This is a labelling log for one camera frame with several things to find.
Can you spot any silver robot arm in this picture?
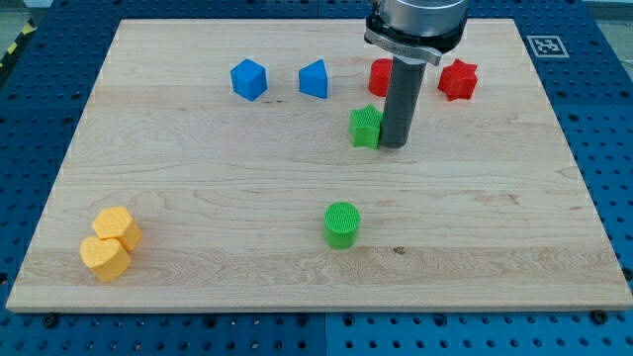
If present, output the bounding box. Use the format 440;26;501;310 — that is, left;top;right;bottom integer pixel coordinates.
364;0;468;66

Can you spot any green circle block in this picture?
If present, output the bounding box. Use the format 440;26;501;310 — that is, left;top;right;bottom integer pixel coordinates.
323;202;361;249

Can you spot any green star block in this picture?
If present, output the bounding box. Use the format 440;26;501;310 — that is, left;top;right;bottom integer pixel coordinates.
349;104;383;149

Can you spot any red star block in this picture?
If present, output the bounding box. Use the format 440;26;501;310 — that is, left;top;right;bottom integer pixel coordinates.
437;59;478;101

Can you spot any blue triangle block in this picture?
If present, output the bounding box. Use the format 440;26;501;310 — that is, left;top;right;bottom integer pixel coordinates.
299;59;328;99

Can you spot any wooden board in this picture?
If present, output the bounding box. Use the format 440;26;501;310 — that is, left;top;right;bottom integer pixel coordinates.
7;19;632;313

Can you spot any blue cube block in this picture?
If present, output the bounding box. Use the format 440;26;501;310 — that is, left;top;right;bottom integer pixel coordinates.
229;58;268;101

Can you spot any red cylinder block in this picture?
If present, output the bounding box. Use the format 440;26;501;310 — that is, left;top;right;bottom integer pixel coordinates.
368;58;393;97

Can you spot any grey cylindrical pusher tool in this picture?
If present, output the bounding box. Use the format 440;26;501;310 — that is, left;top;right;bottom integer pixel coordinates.
380;56;426;148

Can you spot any yellow hexagon block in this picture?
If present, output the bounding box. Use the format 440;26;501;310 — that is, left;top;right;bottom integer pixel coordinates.
92;206;142;251

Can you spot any yellow heart block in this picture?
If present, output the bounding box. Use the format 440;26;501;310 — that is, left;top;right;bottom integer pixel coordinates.
80;236;132;282

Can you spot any white fiducial marker tag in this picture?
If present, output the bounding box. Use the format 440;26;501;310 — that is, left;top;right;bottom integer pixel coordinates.
527;35;569;58

